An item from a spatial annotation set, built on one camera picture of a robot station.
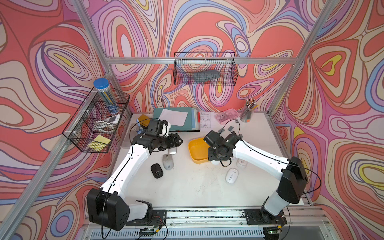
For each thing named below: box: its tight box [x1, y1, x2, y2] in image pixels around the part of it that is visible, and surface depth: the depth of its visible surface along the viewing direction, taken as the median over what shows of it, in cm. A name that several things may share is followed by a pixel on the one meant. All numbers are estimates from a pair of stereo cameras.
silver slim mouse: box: [168, 146, 177, 155], surface depth 101 cm
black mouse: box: [150, 163, 164, 179], surface depth 89 cm
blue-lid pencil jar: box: [93, 78, 119, 114], surface depth 75 cm
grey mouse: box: [162, 153, 174, 171], surface depth 93 cm
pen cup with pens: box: [240, 98, 259, 123], surface depth 113 cm
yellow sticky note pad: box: [87, 134, 111, 152], surface depth 68 cm
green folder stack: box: [163, 107, 193, 113], surface depth 121 cm
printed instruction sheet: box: [200, 111, 215, 129], surface depth 118 cm
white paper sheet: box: [158, 108, 188, 127], surface depth 117 cm
